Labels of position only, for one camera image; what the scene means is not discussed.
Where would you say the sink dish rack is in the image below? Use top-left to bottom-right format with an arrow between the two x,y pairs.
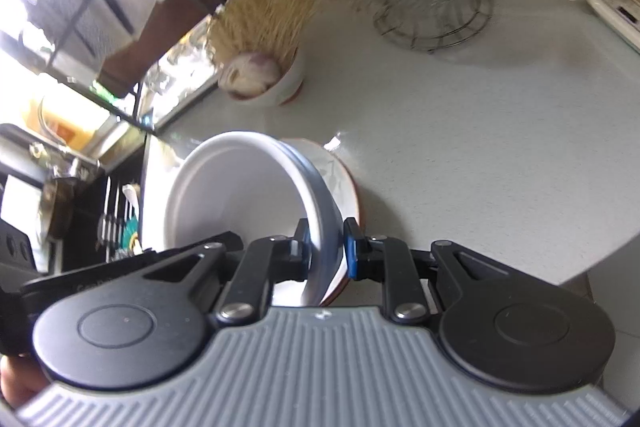
60,139 -> 145,272

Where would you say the white plastic bowl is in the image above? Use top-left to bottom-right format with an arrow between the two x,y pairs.
163,131 -> 342,307

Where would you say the dry noodle bundle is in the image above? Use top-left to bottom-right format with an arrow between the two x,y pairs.
206,0 -> 317,72

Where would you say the white drip tray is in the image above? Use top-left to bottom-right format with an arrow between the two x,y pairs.
137,15 -> 217,130

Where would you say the orange detergent bottle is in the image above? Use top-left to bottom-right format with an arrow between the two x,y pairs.
23,98 -> 105,150

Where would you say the black knife rack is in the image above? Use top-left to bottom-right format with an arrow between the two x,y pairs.
0,0 -> 187,134

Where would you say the person's left hand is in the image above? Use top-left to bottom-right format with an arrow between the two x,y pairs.
1,355 -> 49,409

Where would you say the white plastic spoon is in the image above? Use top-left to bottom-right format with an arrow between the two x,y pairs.
122,183 -> 141,225

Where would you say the white floral deep plate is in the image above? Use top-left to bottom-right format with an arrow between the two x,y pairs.
283,138 -> 363,307

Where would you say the purple onion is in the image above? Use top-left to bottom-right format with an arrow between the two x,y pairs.
218,52 -> 282,100

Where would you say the bowl with onion and noodles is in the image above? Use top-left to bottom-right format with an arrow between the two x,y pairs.
218,50 -> 305,107

